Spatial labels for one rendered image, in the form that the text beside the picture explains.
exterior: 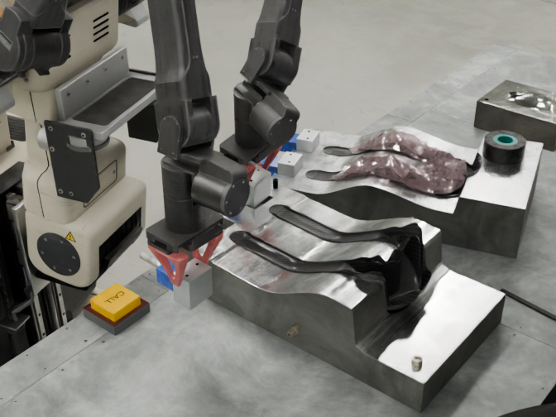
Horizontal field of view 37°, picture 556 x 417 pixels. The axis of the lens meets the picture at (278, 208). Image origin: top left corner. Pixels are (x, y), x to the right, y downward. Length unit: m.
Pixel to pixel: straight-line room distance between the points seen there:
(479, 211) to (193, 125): 0.64
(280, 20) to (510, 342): 0.64
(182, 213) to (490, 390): 0.54
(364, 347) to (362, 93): 2.85
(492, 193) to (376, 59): 2.91
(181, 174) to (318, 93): 2.93
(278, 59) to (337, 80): 2.82
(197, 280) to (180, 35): 0.37
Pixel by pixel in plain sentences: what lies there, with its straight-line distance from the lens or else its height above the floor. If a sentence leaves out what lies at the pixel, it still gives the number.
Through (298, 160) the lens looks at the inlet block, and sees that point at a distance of 1.69.
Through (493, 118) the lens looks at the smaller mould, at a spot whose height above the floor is 0.84.
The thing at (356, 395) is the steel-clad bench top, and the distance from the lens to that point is 1.29.
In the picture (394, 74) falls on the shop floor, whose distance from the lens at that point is 4.27.
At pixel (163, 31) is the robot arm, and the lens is 1.13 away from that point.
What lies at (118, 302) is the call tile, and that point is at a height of 0.84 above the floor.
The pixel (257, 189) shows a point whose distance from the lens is 1.51.
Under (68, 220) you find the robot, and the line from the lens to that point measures 1.69.
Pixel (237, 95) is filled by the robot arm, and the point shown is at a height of 1.13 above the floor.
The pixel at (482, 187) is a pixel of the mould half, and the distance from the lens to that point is 1.59.
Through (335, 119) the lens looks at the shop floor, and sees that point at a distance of 3.80.
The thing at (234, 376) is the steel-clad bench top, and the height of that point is 0.80.
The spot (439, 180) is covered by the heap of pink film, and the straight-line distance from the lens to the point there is 1.63.
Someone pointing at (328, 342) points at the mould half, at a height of 0.85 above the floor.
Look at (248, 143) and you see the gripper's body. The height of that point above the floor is 1.03.
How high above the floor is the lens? 1.72
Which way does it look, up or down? 33 degrees down
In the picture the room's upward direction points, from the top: 1 degrees counter-clockwise
